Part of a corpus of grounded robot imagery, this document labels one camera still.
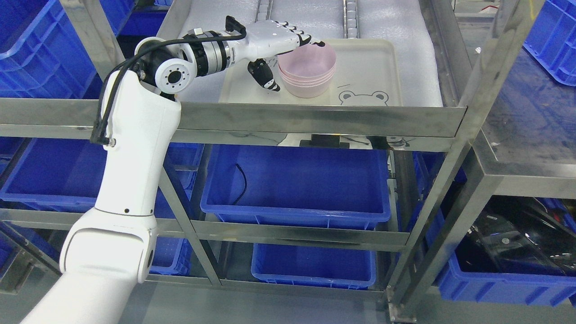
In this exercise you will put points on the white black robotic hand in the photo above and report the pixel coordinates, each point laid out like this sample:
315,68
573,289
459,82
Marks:
266,39

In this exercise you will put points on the pink ikea bowl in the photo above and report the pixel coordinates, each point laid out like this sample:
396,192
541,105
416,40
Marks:
309,61

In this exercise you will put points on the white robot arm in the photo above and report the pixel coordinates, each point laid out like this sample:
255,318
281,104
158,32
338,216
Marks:
110,248

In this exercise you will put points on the stack of pink bowls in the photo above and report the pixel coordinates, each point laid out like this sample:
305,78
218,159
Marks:
307,88

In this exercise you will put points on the steel shelf rack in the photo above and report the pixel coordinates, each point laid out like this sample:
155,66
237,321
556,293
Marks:
452,129

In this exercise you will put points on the blue bin middle shelf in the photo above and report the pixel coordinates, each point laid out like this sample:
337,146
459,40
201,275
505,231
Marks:
315,187

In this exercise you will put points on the blue bin shelf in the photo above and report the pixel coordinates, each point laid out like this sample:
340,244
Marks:
311,266
315,187
66,175

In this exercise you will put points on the blue bin bottom shelf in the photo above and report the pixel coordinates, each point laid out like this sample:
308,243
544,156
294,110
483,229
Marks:
311,266

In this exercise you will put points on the blue bin left shelf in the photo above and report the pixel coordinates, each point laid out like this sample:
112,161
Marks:
66,175

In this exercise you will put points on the cream bear tray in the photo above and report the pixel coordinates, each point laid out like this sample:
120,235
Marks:
365,74

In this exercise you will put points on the blue crate far right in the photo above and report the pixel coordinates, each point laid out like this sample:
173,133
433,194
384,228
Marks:
552,40

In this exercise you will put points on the blue bin with helmet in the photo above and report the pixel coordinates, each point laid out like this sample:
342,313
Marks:
541,290

